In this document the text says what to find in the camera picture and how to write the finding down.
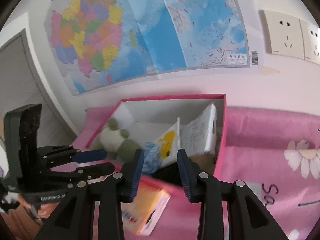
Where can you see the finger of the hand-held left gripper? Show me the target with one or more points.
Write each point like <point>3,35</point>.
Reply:
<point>92,155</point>
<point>102,168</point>

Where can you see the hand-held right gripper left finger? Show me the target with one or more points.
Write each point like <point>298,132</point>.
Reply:
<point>136,172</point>

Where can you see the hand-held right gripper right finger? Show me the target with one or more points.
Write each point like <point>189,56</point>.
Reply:
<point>185,175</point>

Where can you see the black cloth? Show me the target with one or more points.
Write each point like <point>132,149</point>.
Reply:
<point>170,175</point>

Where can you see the blue checked cloth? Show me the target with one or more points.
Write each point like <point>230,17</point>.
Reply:
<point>152,157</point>

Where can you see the beige bunny plush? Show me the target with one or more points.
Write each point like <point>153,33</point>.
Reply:
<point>205,161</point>

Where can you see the green frog plush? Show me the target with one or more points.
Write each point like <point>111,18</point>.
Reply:
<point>112,137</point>

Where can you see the white wipes pack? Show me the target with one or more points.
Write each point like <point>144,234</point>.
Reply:
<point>200,135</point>

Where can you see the pink cardboard box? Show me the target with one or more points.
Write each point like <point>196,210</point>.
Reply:
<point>221,130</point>

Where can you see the person's left hand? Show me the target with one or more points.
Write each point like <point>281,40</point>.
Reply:
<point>27,217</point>

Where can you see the pastel tissue pack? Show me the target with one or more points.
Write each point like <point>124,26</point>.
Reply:
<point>150,205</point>

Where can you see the grey door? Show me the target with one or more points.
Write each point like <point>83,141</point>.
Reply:
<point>17,80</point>

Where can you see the pink pillow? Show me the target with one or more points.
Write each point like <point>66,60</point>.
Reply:
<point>262,127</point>

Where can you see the colourful wall map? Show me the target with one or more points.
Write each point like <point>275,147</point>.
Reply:
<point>175,30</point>

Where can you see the white wall outlet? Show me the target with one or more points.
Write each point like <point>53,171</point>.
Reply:
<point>282,35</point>
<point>312,42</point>

